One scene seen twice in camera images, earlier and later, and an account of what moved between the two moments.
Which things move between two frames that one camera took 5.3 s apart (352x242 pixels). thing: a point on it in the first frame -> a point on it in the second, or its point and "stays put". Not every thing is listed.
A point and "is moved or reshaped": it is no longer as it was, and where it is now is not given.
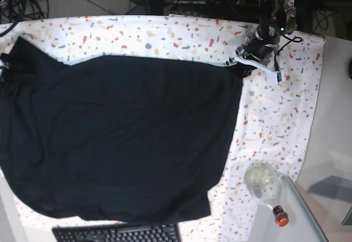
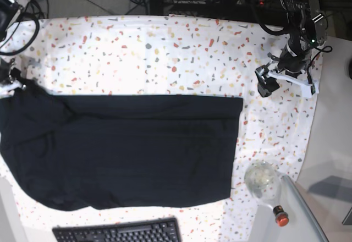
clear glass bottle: x=262 y=180 stays put
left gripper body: x=4 y=66 -> x=11 y=86
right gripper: x=262 y=45 -> x=292 y=59
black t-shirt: x=117 y=137 is moved or reshaped
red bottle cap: x=282 y=218 stays put
